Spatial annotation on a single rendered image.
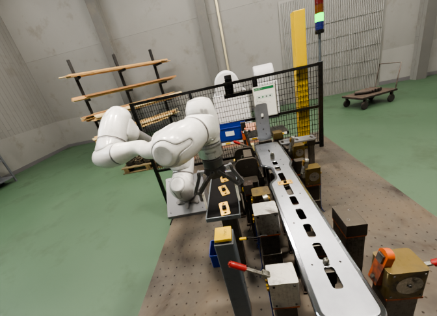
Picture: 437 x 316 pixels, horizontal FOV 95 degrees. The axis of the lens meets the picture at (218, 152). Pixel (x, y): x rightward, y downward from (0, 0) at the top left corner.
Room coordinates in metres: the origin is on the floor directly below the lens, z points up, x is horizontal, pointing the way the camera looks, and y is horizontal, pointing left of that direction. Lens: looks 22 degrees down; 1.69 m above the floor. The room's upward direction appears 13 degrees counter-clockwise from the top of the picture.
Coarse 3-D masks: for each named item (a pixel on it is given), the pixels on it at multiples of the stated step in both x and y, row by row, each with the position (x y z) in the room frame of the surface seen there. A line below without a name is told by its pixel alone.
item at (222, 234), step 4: (216, 228) 0.58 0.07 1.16; (220, 228) 0.58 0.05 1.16; (224, 228) 0.57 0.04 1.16; (228, 228) 0.57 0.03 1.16; (216, 232) 0.56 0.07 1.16; (220, 232) 0.56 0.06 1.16; (224, 232) 0.55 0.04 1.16; (228, 232) 0.55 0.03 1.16; (216, 236) 0.55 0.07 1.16; (220, 236) 0.54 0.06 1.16; (224, 236) 0.54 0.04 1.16; (228, 236) 0.53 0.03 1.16; (216, 240) 0.53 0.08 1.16; (220, 240) 0.53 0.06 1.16; (224, 240) 0.52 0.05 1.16; (228, 240) 0.52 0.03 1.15
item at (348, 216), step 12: (336, 216) 0.66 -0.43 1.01; (348, 216) 0.63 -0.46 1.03; (360, 216) 0.61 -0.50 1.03; (336, 228) 0.66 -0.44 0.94; (348, 228) 0.58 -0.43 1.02; (360, 228) 0.57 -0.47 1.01; (348, 240) 0.58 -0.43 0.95; (360, 240) 0.58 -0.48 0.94; (360, 252) 0.58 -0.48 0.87; (360, 264) 0.57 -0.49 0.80
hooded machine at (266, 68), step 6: (258, 66) 6.07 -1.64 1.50; (264, 66) 6.00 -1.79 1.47; (270, 66) 5.94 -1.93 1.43; (252, 72) 6.35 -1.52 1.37; (258, 72) 5.96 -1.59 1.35; (264, 72) 5.92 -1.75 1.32; (270, 72) 5.89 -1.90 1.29; (264, 78) 5.90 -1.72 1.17; (270, 78) 5.87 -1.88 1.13; (258, 84) 5.87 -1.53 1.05; (264, 84) 5.84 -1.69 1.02; (276, 84) 5.79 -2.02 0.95; (276, 90) 5.79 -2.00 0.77
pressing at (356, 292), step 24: (264, 144) 1.63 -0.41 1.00; (288, 168) 1.15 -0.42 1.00; (288, 216) 0.73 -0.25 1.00; (312, 216) 0.70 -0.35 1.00; (312, 240) 0.58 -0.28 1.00; (336, 240) 0.55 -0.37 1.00; (336, 264) 0.46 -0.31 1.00; (312, 288) 0.41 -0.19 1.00; (360, 288) 0.38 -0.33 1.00; (336, 312) 0.33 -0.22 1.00; (360, 312) 0.32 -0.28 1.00; (384, 312) 0.31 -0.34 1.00
